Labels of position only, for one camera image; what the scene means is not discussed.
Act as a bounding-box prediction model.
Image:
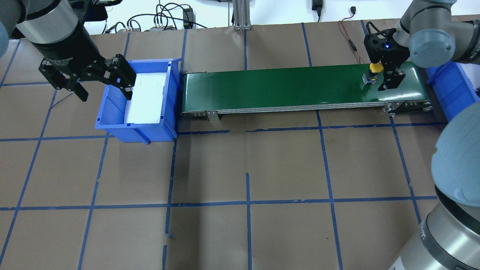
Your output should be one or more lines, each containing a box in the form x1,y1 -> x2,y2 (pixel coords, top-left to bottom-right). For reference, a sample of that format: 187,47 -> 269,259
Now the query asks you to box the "yellow push button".
362,61 -> 384,86

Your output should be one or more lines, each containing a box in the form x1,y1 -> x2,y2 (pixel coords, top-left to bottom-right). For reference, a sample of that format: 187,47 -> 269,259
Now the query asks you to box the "white foam pad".
124,72 -> 167,125

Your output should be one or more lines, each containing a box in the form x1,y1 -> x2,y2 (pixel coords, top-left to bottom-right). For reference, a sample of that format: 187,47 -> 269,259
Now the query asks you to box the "far blue plastic bin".
425,61 -> 480,122

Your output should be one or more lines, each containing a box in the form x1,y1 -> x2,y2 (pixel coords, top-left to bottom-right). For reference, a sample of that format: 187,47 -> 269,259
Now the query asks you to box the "blue bin with white foam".
95,58 -> 181,145

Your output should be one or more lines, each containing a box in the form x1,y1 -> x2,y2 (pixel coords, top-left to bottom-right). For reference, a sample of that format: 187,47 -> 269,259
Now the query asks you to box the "black power adapter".
311,0 -> 324,13

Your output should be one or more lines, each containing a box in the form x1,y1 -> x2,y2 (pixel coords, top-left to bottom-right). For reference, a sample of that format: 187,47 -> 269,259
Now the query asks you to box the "green conveyor belt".
181,62 -> 433,121

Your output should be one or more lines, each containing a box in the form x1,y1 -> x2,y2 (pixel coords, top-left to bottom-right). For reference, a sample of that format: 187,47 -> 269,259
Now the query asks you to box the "aluminium frame post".
232,0 -> 252,31

